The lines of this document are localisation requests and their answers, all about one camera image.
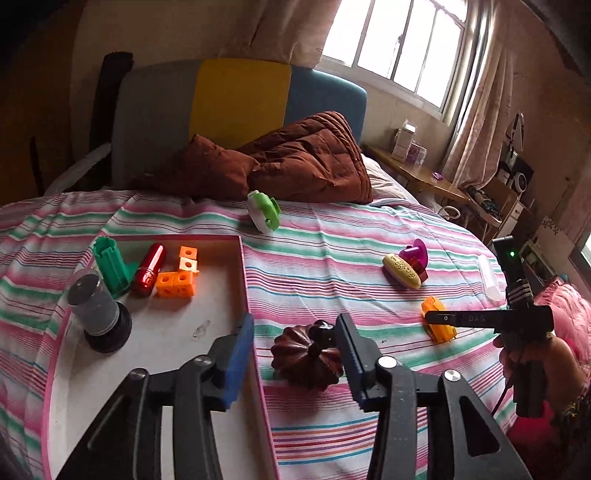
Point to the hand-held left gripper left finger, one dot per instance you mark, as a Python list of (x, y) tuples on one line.
[(238, 360)]

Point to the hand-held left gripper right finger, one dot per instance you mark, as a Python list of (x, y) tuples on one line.
[(351, 360)]

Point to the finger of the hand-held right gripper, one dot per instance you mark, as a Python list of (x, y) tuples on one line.
[(461, 318)]

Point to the orange yellow plastic case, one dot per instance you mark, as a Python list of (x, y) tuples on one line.
[(434, 304)]

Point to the brown pumpkin shaped mold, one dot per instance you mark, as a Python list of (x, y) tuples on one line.
[(304, 360)]

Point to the white tray with pink rim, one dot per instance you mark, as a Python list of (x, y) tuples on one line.
[(184, 314)]

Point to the cream perforated oval shell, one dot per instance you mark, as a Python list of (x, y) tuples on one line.
[(401, 272)]

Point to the orange linked cube blocks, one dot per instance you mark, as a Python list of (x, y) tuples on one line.
[(178, 281)]

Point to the red metallic cylinder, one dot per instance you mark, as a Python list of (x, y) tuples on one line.
[(147, 270)]

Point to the black grey filter cup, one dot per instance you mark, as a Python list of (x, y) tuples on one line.
[(97, 314)]

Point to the green white plug device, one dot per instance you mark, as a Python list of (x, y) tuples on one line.
[(263, 210)]

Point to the green flanged plastic spool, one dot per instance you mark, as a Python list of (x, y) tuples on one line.
[(111, 267)]

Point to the person's right hand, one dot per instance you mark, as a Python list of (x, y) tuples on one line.
[(508, 364)]

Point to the pink blanket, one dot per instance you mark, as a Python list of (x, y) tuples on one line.
[(572, 309)]

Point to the white translucent tube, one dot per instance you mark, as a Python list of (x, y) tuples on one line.
[(489, 277)]

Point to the striped bedspread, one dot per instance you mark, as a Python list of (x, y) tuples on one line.
[(323, 258)]

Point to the cluttered wooden shelf unit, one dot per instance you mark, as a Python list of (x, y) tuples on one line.
[(503, 203)]

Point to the wooden side table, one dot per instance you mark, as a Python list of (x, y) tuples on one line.
[(425, 180)]

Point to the white pillow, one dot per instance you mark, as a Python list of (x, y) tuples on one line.
[(385, 182)]

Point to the purple box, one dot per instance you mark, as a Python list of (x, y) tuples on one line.
[(418, 153)]

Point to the white box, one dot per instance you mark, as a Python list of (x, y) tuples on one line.
[(402, 138)]

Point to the brown quilt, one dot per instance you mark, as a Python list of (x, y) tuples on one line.
[(300, 157)]

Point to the beige curtain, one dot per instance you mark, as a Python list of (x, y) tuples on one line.
[(291, 27), (480, 92)]

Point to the grey yellow blue headboard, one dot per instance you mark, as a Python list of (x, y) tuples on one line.
[(231, 101)]

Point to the window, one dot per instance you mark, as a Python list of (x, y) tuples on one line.
[(397, 41)]

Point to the wooden wardrobe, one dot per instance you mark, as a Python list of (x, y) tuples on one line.
[(37, 92)]

